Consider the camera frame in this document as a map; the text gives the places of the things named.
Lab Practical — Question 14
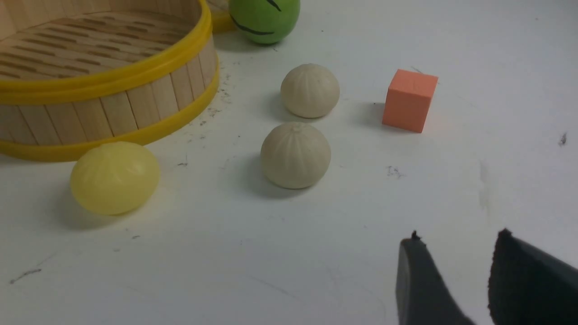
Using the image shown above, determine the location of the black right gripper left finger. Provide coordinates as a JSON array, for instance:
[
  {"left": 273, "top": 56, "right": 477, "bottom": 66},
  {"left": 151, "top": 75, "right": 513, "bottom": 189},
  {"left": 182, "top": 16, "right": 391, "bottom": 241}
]
[{"left": 396, "top": 231, "right": 474, "bottom": 325}]

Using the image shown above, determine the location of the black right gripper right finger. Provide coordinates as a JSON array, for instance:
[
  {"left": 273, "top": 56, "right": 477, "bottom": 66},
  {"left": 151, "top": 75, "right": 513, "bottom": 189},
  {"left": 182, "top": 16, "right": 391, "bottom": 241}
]
[{"left": 488, "top": 229, "right": 578, "bottom": 325}]

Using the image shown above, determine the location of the beige toy bun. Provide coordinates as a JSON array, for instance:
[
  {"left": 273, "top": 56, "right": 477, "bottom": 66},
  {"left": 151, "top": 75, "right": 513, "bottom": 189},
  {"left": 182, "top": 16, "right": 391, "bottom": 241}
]
[
  {"left": 280, "top": 63, "right": 340, "bottom": 119},
  {"left": 260, "top": 122, "right": 331, "bottom": 190}
]

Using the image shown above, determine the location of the yellow toy bun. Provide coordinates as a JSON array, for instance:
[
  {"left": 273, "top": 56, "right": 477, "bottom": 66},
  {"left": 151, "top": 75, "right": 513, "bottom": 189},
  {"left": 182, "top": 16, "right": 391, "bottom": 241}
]
[{"left": 70, "top": 141, "right": 160, "bottom": 216}]

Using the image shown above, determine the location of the woven bamboo steamer lid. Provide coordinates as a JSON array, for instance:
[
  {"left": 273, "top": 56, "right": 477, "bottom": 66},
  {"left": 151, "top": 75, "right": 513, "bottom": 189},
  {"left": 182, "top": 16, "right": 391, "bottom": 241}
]
[{"left": 206, "top": 0, "right": 237, "bottom": 34}]

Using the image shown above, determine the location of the bamboo steamer tray yellow rim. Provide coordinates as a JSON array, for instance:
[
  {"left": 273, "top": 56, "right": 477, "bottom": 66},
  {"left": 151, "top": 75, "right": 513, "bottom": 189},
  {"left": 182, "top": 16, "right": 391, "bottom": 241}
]
[{"left": 0, "top": 0, "right": 219, "bottom": 161}]

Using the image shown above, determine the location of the orange foam cube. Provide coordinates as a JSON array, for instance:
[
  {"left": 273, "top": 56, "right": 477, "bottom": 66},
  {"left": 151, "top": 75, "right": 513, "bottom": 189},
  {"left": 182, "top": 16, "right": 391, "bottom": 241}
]
[{"left": 382, "top": 69, "right": 439, "bottom": 133}]

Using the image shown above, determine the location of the green toy watermelon ball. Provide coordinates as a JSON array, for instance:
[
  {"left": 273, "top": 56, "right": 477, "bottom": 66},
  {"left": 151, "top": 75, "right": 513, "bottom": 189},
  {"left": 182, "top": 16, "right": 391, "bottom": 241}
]
[{"left": 228, "top": 0, "right": 301, "bottom": 45}]

